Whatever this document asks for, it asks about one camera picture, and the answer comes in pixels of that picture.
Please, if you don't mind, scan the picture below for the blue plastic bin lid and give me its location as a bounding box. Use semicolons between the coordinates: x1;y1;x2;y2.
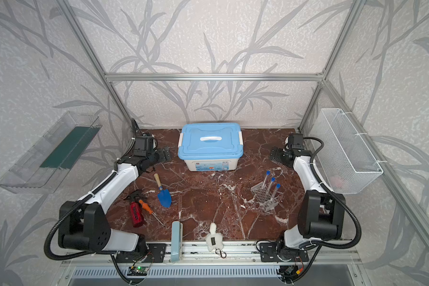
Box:
178;123;244;160

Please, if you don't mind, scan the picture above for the clear test tube rack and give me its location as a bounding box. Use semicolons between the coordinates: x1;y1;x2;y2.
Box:
250;183;280;212

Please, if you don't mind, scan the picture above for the white plastic storage bin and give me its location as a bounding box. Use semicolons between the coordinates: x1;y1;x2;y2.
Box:
178;132;244;172

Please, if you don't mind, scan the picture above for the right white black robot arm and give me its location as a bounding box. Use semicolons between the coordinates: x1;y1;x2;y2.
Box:
270;133;362;250

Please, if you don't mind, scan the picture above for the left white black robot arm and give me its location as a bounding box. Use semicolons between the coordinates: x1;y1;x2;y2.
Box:
44;133;171;260

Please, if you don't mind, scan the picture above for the pink object in basket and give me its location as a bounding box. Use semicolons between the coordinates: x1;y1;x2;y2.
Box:
330;175;346;189

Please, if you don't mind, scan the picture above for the light blue standing block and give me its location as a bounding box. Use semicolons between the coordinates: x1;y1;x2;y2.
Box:
170;221;183;263

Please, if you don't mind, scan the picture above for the white plastic squeeze bottle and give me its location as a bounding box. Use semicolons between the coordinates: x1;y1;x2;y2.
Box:
205;222;224;251

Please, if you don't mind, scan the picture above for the green circuit board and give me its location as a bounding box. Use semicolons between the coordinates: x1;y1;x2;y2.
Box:
127;266;149;276

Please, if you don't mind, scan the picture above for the blue garden trowel wooden handle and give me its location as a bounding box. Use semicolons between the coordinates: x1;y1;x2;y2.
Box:
154;174;172;208

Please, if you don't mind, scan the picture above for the orange handled screwdriver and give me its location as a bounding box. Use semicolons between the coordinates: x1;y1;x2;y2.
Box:
138;199;165;226

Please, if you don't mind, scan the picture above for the white wire mesh basket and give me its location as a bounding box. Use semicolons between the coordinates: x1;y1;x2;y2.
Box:
309;108;383;195

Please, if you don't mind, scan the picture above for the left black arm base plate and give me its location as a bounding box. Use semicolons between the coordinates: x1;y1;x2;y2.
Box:
116;243;167;263

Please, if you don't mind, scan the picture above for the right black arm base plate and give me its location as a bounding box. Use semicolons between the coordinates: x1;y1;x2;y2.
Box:
256;242;309;263

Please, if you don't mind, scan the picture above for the clear acrylic wall shelf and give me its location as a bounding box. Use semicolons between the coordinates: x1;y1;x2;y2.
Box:
0;112;102;194

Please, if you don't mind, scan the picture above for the aluminium front rail frame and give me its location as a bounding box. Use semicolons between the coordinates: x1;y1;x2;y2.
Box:
58;240;362;267

